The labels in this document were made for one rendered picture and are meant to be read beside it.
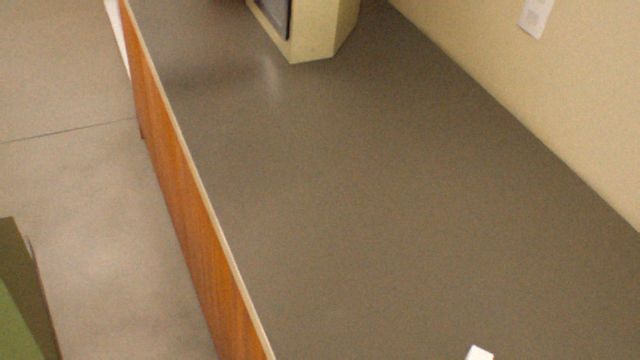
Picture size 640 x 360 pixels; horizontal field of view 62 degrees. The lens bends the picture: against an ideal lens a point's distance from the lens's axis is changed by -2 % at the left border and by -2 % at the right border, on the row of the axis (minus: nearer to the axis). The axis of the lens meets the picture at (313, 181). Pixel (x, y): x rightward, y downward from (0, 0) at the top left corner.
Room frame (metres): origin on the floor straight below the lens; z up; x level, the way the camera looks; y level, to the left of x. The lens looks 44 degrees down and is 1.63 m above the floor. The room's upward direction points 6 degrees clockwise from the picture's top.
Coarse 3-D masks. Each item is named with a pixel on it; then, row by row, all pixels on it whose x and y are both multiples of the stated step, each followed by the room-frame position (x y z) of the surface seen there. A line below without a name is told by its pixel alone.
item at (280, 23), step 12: (252, 0) 1.30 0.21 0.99; (264, 0) 1.22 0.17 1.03; (276, 0) 1.16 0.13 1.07; (288, 0) 1.10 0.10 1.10; (264, 12) 1.22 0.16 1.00; (276, 12) 1.15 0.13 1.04; (288, 12) 1.10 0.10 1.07; (276, 24) 1.15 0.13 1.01; (288, 24) 1.10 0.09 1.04; (288, 36) 1.10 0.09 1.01
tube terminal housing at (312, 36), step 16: (304, 0) 1.11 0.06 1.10; (320, 0) 1.13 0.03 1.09; (336, 0) 1.15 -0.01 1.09; (352, 0) 1.26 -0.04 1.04; (256, 16) 1.30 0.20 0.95; (304, 16) 1.11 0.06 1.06; (320, 16) 1.13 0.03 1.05; (336, 16) 1.15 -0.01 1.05; (352, 16) 1.28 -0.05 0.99; (272, 32) 1.20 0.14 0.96; (304, 32) 1.11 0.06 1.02; (320, 32) 1.13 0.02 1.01; (336, 32) 1.16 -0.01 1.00; (288, 48) 1.11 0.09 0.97; (304, 48) 1.11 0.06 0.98; (320, 48) 1.13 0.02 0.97; (336, 48) 1.17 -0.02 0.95
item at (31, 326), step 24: (0, 240) 0.33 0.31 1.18; (0, 264) 0.28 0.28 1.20; (24, 264) 0.40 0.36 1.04; (0, 288) 0.26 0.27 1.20; (24, 288) 0.33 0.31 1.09; (0, 312) 0.26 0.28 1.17; (24, 312) 0.28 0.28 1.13; (0, 336) 0.25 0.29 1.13; (24, 336) 0.26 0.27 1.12; (48, 336) 0.33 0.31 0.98
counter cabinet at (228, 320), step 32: (128, 32) 1.66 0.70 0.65; (128, 64) 1.85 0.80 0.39; (160, 96) 1.17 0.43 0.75; (160, 128) 1.25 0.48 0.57; (160, 160) 1.35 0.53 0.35; (192, 192) 0.90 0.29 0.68; (192, 224) 0.94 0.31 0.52; (192, 256) 0.99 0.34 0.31; (224, 256) 0.67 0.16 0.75; (224, 288) 0.68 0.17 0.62; (224, 320) 0.70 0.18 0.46; (224, 352) 0.72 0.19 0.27; (256, 352) 0.50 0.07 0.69
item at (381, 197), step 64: (128, 0) 1.33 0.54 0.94; (192, 0) 1.36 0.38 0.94; (384, 0) 1.50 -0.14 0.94; (192, 64) 1.05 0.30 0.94; (256, 64) 1.08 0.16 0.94; (320, 64) 1.11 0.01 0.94; (384, 64) 1.15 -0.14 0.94; (448, 64) 1.18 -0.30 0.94; (192, 128) 0.83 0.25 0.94; (256, 128) 0.85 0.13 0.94; (320, 128) 0.87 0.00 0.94; (384, 128) 0.90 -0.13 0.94; (448, 128) 0.92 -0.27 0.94; (512, 128) 0.95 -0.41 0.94; (256, 192) 0.67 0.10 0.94; (320, 192) 0.69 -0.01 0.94; (384, 192) 0.71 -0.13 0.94; (448, 192) 0.73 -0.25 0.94; (512, 192) 0.75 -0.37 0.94; (576, 192) 0.77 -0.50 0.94; (256, 256) 0.53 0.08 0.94; (320, 256) 0.55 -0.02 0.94; (384, 256) 0.56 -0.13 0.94; (448, 256) 0.58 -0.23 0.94; (512, 256) 0.59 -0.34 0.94; (576, 256) 0.61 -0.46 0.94; (256, 320) 0.42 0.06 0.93; (320, 320) 0.43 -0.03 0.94; (384, 320) 0.44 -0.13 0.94; (448, 320) 0.45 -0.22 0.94; (512, 320) 0.47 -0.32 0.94; (576, 320) 0.48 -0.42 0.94
